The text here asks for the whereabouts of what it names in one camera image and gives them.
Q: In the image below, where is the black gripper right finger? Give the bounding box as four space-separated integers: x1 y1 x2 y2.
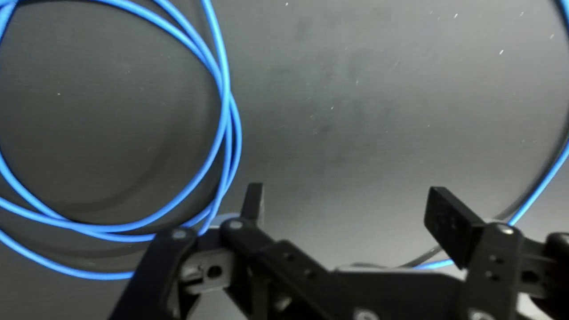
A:
423 184 569 320

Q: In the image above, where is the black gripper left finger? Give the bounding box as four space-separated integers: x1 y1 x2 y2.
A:
108 181 334 320

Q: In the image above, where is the blue ethernet cable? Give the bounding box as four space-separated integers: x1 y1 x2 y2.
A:
0 0 569 282

